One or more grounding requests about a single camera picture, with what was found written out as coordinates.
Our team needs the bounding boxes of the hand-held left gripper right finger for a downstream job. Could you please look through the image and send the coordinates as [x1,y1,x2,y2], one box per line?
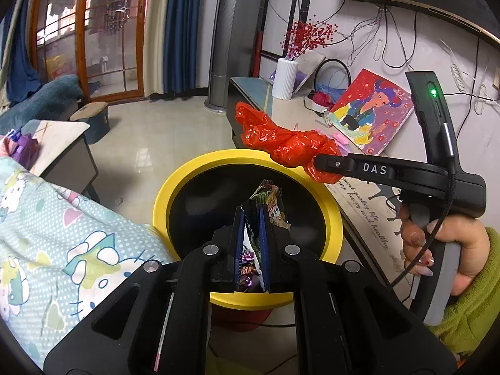
[258,203,458,375]

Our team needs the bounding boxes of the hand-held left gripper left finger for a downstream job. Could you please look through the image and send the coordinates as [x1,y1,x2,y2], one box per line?
[43,205,245,375]

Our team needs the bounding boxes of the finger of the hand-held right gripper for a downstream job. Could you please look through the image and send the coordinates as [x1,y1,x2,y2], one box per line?
[314,153,400,184]

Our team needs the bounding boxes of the silver colourful snack packet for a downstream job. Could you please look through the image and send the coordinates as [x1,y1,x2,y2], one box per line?
[241,180,292,293]

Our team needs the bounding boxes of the yellow rimmed trash bin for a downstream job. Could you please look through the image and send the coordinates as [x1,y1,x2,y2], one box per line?
[152,149,344,325]

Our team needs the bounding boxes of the red plastic bag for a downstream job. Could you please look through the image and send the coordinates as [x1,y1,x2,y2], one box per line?
[234,102,347,184]

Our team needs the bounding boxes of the person's right forearm green sleeve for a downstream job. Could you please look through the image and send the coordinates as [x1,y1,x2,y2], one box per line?
[426,227,500,360]

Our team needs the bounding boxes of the person's right hand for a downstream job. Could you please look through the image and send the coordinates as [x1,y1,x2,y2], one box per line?
[399,204,492,298]

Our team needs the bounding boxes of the colourful canvas painting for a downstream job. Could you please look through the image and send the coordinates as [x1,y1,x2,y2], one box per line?
[330,68,415,156]

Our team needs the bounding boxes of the black round hoop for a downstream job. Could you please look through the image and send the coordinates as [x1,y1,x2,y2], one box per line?
[314,58,353,98]

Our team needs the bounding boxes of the purple printed white board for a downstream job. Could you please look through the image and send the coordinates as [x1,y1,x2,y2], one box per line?
[269,52,327,97]

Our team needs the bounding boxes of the white ribbed vase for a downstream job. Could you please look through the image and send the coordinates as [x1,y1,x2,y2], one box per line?
[271,58,300,101]

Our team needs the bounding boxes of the grey television cabinet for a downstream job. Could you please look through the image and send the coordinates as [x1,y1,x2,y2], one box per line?
[227,76,430,313]

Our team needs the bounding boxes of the red berry branches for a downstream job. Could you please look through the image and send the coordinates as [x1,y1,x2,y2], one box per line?
[281,19,339,63]

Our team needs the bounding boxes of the dark blue round stool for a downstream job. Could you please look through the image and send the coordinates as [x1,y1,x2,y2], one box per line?
[69,102,110,145]

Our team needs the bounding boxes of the grey tower air conditioner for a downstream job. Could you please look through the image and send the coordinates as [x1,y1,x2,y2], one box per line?
[204,0,270,115]

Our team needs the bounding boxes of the white top coffee table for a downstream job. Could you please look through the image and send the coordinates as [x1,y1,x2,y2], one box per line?
[21,119,101,204]

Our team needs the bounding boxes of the blue curtain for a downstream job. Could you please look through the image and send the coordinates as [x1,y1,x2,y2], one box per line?
[162,0,226,97]
[0,0,42,94]

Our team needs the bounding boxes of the beige curtain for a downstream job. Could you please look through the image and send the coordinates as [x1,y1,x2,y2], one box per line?
[144,0,173,94]

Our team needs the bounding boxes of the purple plastic packets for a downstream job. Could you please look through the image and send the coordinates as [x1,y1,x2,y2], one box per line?
[4,127,40,165]

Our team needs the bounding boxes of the blue sofa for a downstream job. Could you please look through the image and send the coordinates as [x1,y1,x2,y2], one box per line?
[0,74,85,136]

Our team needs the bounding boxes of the wooden sliding glass door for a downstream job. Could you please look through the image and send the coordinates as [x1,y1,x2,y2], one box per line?
[27,0,157,104]

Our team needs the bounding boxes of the hanging black cables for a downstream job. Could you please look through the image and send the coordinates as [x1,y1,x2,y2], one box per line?
[269,0,500,98]

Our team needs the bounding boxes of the black wall frame trim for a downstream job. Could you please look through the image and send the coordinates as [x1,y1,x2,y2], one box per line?
[256,0,333,79]

